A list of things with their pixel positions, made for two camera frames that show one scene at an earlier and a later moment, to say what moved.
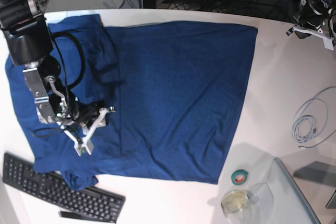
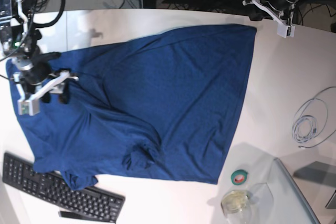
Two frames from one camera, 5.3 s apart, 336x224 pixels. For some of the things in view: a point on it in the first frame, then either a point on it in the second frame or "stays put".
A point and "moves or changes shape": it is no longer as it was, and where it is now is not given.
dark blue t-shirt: x=177 y=90 moves or changes shape
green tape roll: x=239 y=177 stays put
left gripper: x=84 y=113 to x=41 y=70
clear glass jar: x=236 y=206 stays put
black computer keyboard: x=19 y=173 stays put
